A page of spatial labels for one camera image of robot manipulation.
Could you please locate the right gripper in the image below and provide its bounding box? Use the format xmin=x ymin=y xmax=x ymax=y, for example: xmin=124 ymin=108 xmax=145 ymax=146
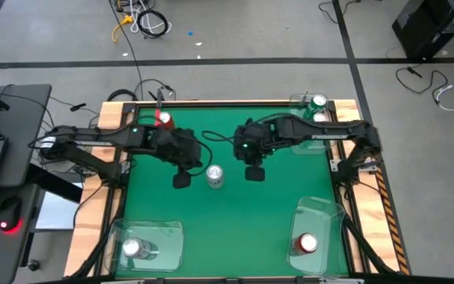
xmin=233 ymin=122 xmax=275 ymax=183

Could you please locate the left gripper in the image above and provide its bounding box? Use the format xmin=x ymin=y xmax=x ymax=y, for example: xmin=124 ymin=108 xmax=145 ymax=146
xmin=147 ymin=128 xmax=203 ymax=189

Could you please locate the silver Diet Coke can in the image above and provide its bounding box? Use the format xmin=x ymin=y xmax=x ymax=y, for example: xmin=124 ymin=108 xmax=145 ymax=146
xmin=206 ymin=164 xmax=225 ymax=190
xmin=121 ymin=236 xmax=160 ymax=261

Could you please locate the clear plastic storage bin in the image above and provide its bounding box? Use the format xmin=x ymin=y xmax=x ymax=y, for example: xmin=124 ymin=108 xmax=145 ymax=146
xmin=288 ymin=93 xmax=337 ymax=155
xmin=285 ymin=196 xmax=347 ymax=277
xmin=106 ymin=218 xmax=184 ymax=274

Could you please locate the red Coke Zero can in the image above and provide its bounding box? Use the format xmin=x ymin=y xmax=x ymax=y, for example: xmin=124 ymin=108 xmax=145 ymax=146
xmin=291 ymin=232 xmax=319 ymax=256
xmin=154 ymin=110 xmax=176 ymax=131

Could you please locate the light wooden side board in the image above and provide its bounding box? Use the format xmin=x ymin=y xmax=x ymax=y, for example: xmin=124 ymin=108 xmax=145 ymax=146
xmin=333 ymin=98 xmax=411 ymax=276
xmin=63 ymin=101 xmax=128 ymax=277

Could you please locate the black yellow hazard tape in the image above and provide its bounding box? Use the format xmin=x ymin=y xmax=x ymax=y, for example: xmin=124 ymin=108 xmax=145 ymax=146
xmin=374 ymin=167 xmax=411 ymax=276

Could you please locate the dark grey desk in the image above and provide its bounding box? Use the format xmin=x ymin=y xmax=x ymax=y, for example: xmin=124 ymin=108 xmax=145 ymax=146
xmin=0 ymin=83 xmax=53 ymax=284

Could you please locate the black mouse with red light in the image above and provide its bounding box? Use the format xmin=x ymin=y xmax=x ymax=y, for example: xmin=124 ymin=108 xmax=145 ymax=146
xmin=0 ymin=196 xmax=24 ymax=234

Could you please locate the black computer tower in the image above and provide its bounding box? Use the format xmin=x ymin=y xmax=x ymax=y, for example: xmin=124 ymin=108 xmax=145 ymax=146
xmin=391 ymin=0 xmax=454 ymax=61

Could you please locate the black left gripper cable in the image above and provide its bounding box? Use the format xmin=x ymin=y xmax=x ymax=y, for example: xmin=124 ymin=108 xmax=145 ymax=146
xmin=189 ymin=138 xmax=214 ymax=178

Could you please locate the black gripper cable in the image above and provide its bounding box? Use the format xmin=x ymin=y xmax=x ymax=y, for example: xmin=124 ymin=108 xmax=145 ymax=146
xmin=189 ymin=138 xmax=214 ymax=178
xmin=202 ymin=129 xmax=238 ymax=144

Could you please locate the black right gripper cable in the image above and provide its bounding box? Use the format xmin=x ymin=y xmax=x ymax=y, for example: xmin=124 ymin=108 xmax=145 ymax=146
xmin=202 ymin=129 xmax=238 ymax=144

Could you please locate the thick black cable loop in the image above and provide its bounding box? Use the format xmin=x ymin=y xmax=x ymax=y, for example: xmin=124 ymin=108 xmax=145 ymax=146
xmin=106 ymin=88 xmax=140 ymax=103

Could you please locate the long black floor cable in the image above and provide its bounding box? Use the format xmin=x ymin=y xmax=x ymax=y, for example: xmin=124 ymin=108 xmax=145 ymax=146
xmin=107 ymin=0 xmax=145 ymax=102

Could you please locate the coiled black cable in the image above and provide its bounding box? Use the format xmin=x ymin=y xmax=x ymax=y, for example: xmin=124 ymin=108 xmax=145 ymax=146
xmin=136 ymin=9 xmax=170 ymax=39

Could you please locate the white floor cable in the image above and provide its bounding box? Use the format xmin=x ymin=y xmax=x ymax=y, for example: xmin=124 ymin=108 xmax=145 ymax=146
xmin=129 ymin=0 xmax=166 ymax=35

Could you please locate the yellow cable with plug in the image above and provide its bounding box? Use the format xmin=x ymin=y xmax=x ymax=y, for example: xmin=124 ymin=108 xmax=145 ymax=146
xmin=111 ymin=14 xmax=134 ymax=43

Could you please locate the black floor cable with plug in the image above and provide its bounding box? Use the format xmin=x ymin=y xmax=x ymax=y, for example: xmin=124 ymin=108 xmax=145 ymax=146
xmin=395 ymin=65 xmax=448 ymax=104

